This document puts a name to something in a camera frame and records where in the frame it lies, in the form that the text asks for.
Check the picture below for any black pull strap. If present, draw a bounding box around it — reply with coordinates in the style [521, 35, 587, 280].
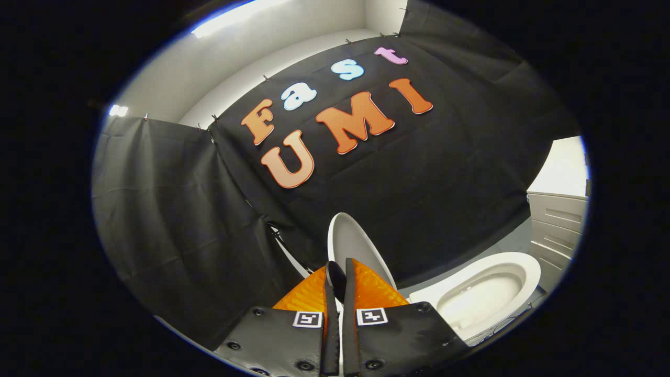
[326, 261, 347, 303]

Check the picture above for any white toilet lid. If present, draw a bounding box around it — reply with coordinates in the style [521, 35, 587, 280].
[327, 212, 398, 291]

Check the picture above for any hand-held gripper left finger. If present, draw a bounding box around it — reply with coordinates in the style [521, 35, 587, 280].
[215, 261, 341, 377]

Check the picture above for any black backdrop cloth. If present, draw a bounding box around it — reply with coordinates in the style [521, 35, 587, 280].
[92, 0, 582, 351]

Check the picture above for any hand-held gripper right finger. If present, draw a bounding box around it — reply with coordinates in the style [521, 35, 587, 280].
[343, 258, 469, 377]

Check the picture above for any white toilet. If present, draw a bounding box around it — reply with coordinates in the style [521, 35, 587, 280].
[408, 251, 542, 343]

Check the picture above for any white cabinet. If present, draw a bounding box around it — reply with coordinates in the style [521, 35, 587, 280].
[526, 135, 591, 294]

